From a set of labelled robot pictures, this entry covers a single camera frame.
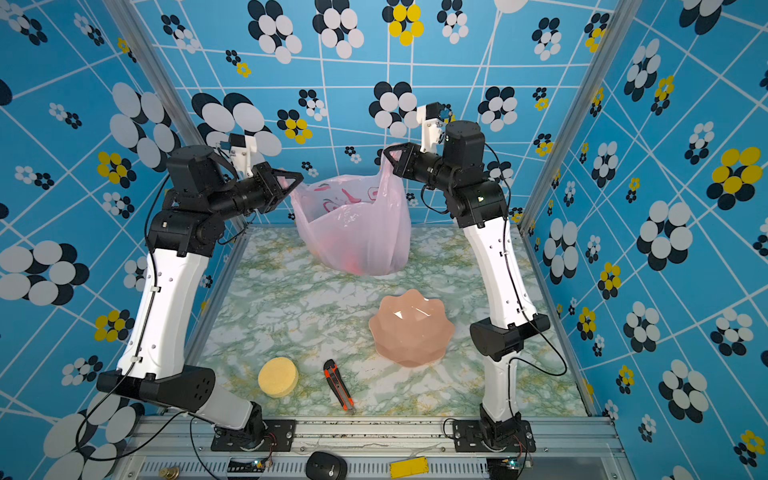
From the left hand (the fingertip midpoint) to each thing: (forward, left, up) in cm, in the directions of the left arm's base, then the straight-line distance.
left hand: (305, 174), depth 60 cm
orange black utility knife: (-27, -3, -50) cm, 56 cm away
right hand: (+5, -16, +2) cm, 17 cm away
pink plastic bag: (+3, -9, -17) cm, 20 cm away
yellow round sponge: (-25, +13, -48) cm, 56 cm away
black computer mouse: (-45, -3, -48) cm, 66 cm away
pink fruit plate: (-11, -23, -50) cm, 56 cm away
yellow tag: (-45, -22, -49) cm, 70 cm away
